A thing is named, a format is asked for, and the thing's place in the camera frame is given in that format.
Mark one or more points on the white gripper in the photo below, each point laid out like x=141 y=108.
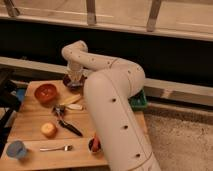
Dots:
x=75 y=71

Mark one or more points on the purple bowl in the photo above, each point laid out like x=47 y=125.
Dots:
x=66 y=80

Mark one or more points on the light purple towel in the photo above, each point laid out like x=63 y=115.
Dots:
x=74 y=83

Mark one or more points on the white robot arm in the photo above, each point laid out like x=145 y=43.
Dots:
x=106 y=92

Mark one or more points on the wooden spatula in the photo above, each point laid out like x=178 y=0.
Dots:
x=71 y=99

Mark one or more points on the blue object at table edge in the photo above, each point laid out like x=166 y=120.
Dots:
x=20 y=93

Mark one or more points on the yellow orange fruit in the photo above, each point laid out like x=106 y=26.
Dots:
x=49 y=129

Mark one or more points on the green dish rack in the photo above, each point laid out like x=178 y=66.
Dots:
x=138 y=102

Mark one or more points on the black chair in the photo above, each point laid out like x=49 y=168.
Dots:
x=7 y=100

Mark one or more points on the silver fork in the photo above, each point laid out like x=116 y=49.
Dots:
x=63 y=148

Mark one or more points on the blue cup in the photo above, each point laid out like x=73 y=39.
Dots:
x=16 y=149

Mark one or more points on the black handled can opener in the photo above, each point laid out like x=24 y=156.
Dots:
x=59 y=111

